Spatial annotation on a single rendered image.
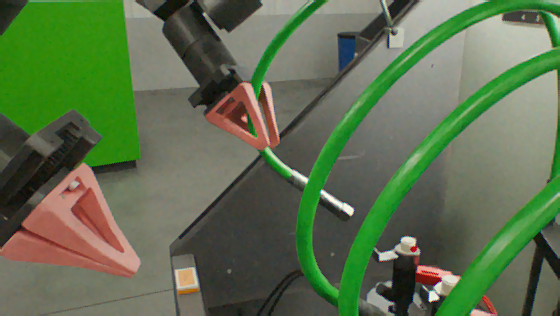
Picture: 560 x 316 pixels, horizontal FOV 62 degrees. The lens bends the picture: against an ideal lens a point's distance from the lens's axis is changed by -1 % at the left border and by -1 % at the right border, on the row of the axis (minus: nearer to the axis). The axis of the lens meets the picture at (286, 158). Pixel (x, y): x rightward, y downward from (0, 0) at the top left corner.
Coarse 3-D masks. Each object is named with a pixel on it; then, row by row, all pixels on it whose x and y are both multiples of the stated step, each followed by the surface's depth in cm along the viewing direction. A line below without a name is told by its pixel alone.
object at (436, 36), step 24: (504, 0) 37; (528, 0) 37; (552, 0) 38; (456, 24) 36; (408, 48) 36; (432, 48) 36; (384, 72) 36; (360, 96) 36; (360, 120) 36; (336, 144) 36; (312, 168) 37; (312, 192) 37; (312, 216) 38; (312, 264) 39; (360, 312) 43; (384, 312) 44
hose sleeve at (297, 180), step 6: (294, 174) 59; (300, 174) 60; (288, 180) 59; (294, 180) 59; (300, 180) 59; (306, 180) 59; (294, 186) 60; (300, 186) 59; (324, 192) 60; (324, 198) 60; (330, 198) 60; (324, 204) 60; (330, 204) 60; (336, 204) 60; (330, 210) 60; (336, 210) 60
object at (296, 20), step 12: (312, 0) 52; (324, 0) 51; (300, 12) 52; (312, 12) 52; (540, 12) 50; (288, 24) 53; (300, 24) 53; (552, 24) 50; (276, 36) 53; (288, 36) 53; (552, 36) 51; (276, 48) 54; (264, 60) 54; (264, 72) 55; (252, 84) 55; (252, 132) 57; (264, 156) 58; (276, 156) 59; (276, 168) 59; (288, 168) 59; (552, 168) 56
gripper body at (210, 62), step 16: (192, 48) 57; (208, 48) 57; (224, 48) 58; (192, 64) 57; (208, 64) 56; (224, 64) 57; (208, 80) 54; (224, 80) 54; (192, 96) 55; (208, 96) 57
